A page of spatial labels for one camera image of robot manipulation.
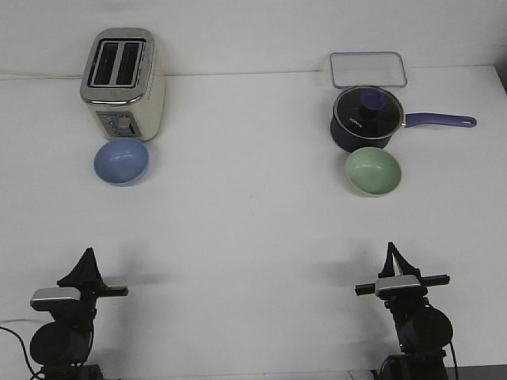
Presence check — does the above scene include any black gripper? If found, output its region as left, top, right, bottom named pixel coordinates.
left=57, top=247, right=128, bottom=321
left=354, top=241, right=451, bottom=305

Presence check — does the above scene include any green bowl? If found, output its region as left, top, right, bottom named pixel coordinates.
left=345, top=147, right=402, bottom=197

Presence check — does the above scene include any blue bowl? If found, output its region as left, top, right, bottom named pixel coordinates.
left=93, top=138, right=151, bottom=187

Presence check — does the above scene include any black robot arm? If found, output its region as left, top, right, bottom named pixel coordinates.
left=355, top=242, right=453, bottom=379
left=29, top=247, right=128, bottom=379

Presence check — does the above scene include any dark blue saucepan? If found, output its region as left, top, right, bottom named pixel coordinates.
left=330, top=112, right=477, bottom=153

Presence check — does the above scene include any glass pot lid blue knob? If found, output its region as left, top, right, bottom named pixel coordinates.
left=334, top=85, right=404, bottom=139

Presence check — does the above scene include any silver cream two-slot toaster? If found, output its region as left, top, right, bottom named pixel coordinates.
left=80, top=28, right=166, bottom=141

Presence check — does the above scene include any clear container lid blue rim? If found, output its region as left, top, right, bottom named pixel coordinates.
left=330, top=51, right=408, bottom=89

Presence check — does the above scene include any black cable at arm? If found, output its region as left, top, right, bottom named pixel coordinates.
left=445, top=340, right=460, bottom=380

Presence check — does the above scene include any black cable at left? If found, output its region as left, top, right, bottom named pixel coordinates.
left=0, top=325, right=44, bottom=378

